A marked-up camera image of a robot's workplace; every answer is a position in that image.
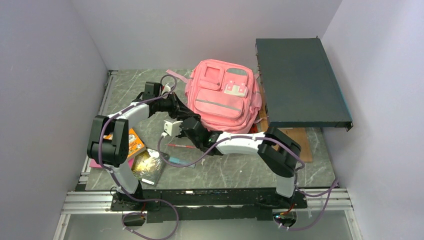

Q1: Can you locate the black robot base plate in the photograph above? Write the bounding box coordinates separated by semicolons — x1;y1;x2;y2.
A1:
110;187;308;223

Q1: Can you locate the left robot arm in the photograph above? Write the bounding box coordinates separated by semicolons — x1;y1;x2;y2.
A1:
87;81;201;210

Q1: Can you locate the dark green metal box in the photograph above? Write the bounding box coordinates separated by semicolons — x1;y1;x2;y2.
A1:
255;37;354;131

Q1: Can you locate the light blue eraser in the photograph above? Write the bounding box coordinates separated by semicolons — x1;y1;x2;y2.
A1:
168;156;196;168

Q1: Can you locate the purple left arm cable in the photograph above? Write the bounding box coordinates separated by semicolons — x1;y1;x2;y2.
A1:
97;74;180;240

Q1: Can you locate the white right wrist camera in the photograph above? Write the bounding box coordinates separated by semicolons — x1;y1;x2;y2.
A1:
163;120;183;137

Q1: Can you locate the red pen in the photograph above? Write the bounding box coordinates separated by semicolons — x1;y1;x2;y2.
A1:
167;143;196;149

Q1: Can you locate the orange book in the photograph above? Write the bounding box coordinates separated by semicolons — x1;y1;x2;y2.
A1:
103;128;146;161

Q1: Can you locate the wooden board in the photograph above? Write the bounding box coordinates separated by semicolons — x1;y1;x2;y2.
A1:
256;85;313;163

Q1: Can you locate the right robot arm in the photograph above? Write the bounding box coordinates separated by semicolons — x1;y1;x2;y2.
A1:
179;117;304;208

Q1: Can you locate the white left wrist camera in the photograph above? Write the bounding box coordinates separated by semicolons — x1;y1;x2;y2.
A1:
161;84;173;95

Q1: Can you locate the aluminium frame rail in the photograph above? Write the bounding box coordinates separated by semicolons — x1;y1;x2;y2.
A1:
53;187;363;240

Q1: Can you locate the pink student backpack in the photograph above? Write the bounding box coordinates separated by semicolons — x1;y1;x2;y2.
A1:
166;59;262;134

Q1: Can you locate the shiny gold foil book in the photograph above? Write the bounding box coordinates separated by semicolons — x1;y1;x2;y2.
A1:
131;148;170;186

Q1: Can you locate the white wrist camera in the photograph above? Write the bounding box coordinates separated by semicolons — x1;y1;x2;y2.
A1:
161;84;173;95
163;120;183;137

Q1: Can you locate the pink book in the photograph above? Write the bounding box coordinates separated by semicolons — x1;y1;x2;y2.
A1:
89;158;135;168

